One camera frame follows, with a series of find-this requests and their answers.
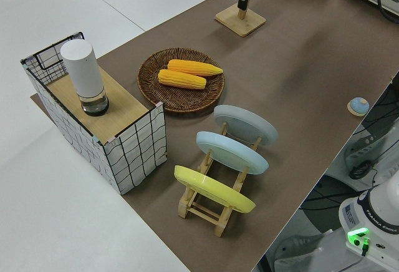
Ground wooden mug stand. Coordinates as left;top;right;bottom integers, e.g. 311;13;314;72
214;0;267;38

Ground brown table mat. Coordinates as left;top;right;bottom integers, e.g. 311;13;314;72
30;0;399;272

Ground yellow corn cob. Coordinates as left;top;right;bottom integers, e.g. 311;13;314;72
158;69;208;90
167;59;224;77

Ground round wicker basket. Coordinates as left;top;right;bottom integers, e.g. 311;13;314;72
137;47;226;114

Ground grey plate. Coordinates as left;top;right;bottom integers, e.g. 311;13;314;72
213;104;279;147

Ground blue bell on wooden base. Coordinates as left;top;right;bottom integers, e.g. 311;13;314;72
347;97;370;117

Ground light blue plate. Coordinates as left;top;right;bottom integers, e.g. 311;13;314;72
196;130;269;176

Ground white cylindrical grinder bottle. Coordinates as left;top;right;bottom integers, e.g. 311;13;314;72
60;40;110;117

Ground white power strip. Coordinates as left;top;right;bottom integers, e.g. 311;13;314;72
344;133;380;179

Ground yellow plate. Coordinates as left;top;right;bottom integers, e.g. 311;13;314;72
173;165;257;214

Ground black power plug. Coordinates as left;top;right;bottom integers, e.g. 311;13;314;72
349;161;373;180

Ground wooden plate rack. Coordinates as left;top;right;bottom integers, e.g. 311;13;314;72
178;121;262;238

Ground wire rack with wooden shelf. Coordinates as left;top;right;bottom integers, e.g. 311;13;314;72
20;31;168;195

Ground black floor cable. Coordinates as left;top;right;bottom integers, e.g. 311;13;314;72
299;187;375;210

